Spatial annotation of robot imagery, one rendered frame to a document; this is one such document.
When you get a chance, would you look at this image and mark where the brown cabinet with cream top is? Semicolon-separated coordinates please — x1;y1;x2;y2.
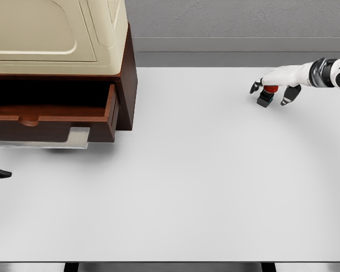
0;0;138;132

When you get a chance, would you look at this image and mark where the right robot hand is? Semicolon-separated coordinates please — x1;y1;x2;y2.
249;65;303;107

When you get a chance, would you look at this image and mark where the brown wooden drawer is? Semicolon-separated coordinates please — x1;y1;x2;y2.
0;83;120;150

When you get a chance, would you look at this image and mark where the red button switch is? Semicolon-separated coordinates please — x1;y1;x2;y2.
256;84;280;108

